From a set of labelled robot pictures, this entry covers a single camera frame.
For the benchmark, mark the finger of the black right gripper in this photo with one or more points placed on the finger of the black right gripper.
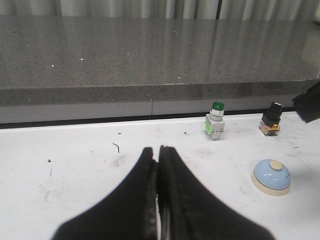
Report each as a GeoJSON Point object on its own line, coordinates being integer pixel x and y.
{"type": "Point", "coordinates": [307, 105]}

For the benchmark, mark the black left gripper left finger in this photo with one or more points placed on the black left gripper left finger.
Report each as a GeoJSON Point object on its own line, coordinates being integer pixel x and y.
{"type": "Point", "coordinates": [129, 212]}

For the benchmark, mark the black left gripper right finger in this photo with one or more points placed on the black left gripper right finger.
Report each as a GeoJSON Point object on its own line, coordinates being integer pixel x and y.
{"type": "Point", "coordinates": [188, 211]}

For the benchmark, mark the blue and cream desk bell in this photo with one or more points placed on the blue and cream desk bell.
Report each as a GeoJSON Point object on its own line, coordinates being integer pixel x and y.
{"type": "Point", "coordinates": [271, 177]}

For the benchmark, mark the green pilot light push button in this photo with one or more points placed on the green pilot light push button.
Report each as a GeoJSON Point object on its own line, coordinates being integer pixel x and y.
{"type": "Point", "coordinates": [214, 123]}

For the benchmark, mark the grey granite counter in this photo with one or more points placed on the grey granite counter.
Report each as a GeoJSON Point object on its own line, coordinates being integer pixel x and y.
{"type": "Point", "coordinates": [56, 68]}

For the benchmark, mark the black and yellow selector switch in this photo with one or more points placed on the black and yellow selector switch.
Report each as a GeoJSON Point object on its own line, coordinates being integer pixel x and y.
{"type": "Point", "coordinates": [270, 121]}

